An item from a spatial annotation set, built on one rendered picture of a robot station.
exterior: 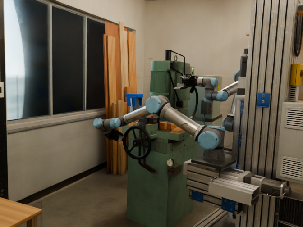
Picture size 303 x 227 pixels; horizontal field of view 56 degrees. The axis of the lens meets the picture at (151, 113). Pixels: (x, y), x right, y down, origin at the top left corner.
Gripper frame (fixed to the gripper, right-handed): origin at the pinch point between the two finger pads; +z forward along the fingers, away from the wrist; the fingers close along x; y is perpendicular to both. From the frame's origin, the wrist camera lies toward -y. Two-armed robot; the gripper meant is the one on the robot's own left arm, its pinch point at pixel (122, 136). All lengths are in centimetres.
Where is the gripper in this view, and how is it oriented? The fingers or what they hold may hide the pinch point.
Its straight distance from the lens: 239.2
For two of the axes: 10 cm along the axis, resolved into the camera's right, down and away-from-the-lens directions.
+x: 8.4, 0.9, -5.3
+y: -3.0, 9.0, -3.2
